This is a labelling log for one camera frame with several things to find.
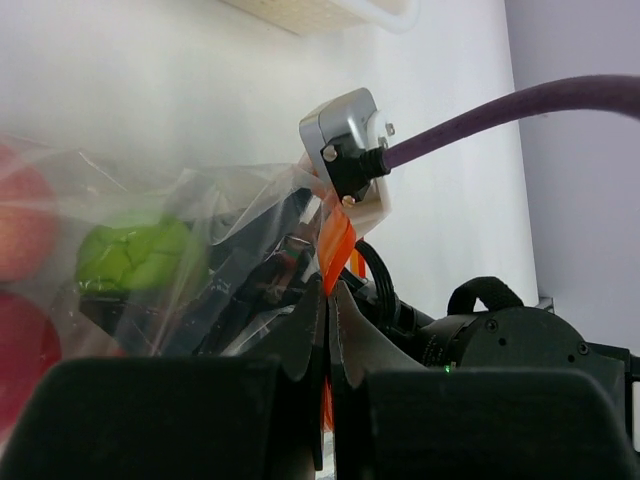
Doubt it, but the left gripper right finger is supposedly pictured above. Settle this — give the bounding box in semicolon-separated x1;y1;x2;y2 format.
328;281;428;479

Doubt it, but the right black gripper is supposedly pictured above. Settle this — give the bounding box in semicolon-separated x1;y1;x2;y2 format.
79;186;326;357

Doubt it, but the pink fake peach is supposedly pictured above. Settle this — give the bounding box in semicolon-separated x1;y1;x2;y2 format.
1;145;58;282

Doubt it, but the red fake apple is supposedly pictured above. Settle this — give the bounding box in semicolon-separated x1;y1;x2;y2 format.
1;291;62;438

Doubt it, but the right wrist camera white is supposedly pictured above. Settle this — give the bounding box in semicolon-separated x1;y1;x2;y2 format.
299;88;391;239

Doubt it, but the clear zip top bag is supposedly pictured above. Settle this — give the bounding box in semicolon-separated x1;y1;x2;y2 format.
1;136;357;438

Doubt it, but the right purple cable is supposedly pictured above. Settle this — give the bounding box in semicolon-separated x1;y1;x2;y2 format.
359;74;640;176

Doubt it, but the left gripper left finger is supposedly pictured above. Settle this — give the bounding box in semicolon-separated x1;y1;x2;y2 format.
219;277;326;480

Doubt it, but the light green fake vegetable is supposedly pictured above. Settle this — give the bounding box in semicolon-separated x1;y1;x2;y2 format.
74;210;208;294

